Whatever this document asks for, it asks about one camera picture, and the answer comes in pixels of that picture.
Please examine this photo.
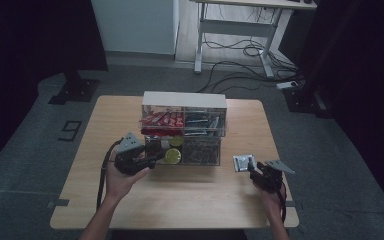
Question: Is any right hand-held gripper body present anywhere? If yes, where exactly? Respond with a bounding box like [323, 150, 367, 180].
[250, 159, 296, 195]

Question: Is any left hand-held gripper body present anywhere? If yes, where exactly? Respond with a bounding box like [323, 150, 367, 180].
[114, 131, 148, 177]

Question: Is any silver foil packet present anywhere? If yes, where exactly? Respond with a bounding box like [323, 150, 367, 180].
[232, 153, 257, 173]

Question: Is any clear drawer with yellow cups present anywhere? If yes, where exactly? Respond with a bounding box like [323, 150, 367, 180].
[143, 134, 222, 167]

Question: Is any person's left hand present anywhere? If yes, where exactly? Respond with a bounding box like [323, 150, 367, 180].
[104, 149, 151, 205]

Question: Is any person's right hand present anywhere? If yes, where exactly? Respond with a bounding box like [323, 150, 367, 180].
[253, 181, 290, 218]

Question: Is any yellow lid cup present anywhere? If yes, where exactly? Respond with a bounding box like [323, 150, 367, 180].
[167, 136, 185, 148]
[161, 148, 183, 165]

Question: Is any row of red packets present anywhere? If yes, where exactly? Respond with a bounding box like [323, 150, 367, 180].
[139, 111, 185, 137]

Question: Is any clear drawer with red packets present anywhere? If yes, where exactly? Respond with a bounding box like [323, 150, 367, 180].
[139, 105, 228, 138]

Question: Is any pile of brown grey packets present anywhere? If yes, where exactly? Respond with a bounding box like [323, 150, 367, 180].
[182, 137, 220, 165]

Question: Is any row of dark packets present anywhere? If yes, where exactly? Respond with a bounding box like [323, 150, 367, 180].
[183, 112, 222, 137]

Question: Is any clear plastic drawer organizer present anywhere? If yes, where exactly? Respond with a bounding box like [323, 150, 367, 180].
[141, 91, 228, 138]

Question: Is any black metal stand foot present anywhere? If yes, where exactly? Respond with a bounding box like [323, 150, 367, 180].
[282, 84, 335, 120]

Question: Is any white power strip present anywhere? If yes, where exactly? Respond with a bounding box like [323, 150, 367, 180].
[276, 80, 300, 91]

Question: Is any black stand base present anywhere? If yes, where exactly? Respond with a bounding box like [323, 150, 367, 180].
[47, 70, 101, 106]

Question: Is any white cabinet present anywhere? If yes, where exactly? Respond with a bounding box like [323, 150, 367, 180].
[90, 0, 180, 56]

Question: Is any black curtain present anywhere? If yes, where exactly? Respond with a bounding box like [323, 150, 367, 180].
[0, 0, 109, 176]
[278, 0, 384, 221]

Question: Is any left hand-held gripper cable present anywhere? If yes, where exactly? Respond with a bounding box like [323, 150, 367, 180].
[96, 139, 124, 212]

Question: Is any hand-held gripper cable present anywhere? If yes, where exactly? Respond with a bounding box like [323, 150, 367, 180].
[277, 183, 289, 224]
[96, 139, 124, 212]

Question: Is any right hand-held gripper cable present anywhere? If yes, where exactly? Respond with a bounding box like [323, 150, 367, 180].
[277, 183, 289, 224]

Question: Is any tangle of black floor cables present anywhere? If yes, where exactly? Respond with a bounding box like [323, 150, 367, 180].
[195, 31, 306, 94]

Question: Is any white frame desk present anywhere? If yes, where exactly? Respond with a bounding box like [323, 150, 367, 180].
[189, 0, 318, 80]

